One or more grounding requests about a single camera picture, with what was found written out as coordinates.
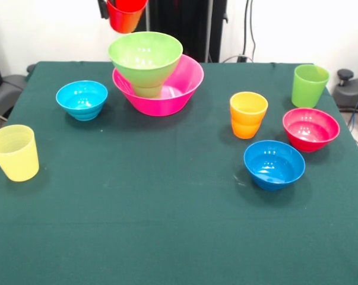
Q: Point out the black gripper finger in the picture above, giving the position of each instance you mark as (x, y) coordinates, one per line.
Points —
(103, 9)

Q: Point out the large green bowl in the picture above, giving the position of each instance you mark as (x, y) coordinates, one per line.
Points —
(146, 65)

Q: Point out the small magenta bowl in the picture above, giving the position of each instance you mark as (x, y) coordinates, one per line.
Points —
(309, 139)

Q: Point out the red cup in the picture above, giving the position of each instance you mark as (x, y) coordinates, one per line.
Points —
(125, 17)

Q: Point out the large pink bowl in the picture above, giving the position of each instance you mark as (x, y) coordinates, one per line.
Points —
(178, 95)

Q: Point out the rounded green cup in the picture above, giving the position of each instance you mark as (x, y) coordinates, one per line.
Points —
(147, 92)

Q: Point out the orange cup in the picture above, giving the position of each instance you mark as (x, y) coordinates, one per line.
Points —
(247, 124)

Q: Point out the dark green tablecloth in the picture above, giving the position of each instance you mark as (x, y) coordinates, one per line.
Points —
(172, 207)

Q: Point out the small blue bowl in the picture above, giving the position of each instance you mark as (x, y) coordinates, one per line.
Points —
(273, 175)

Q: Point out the yellow cup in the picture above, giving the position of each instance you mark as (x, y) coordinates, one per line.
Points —
(17, 160)

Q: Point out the small cyan bowl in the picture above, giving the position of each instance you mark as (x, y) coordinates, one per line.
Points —
(82, 101)

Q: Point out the tall green cup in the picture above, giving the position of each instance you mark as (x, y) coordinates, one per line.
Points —
(307, 92)

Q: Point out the grey chair base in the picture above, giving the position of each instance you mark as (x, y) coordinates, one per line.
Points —
(351, 95)
(6, 92)

